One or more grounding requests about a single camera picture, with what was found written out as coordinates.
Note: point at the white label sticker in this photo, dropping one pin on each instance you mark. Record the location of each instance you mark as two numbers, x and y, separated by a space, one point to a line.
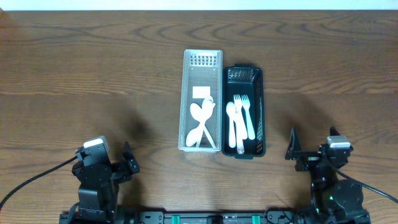
199 92

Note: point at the clear plastic mesh basket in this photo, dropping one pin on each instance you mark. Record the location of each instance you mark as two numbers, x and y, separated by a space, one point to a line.
201 68

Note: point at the black plastic mesh basket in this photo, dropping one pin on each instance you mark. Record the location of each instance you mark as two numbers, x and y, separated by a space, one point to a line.
245 80

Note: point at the white plastic fork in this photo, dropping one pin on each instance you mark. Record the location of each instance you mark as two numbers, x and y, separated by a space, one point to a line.
239 140
239 116
250 128

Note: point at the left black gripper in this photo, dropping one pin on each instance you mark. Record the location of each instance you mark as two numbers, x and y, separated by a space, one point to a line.
117 170

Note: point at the white plastic spoon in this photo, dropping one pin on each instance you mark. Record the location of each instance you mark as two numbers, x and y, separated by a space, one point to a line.
208 98
206 113
194 135
231 111
195 111

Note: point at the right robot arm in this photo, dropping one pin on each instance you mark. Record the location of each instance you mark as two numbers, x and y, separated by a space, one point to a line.
333 200

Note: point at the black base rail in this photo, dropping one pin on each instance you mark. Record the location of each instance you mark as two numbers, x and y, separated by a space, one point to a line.
267 217

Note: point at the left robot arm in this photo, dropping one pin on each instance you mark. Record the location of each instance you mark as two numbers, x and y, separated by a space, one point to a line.
99 185

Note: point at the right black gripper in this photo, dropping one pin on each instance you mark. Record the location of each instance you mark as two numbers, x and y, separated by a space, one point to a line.
310 156

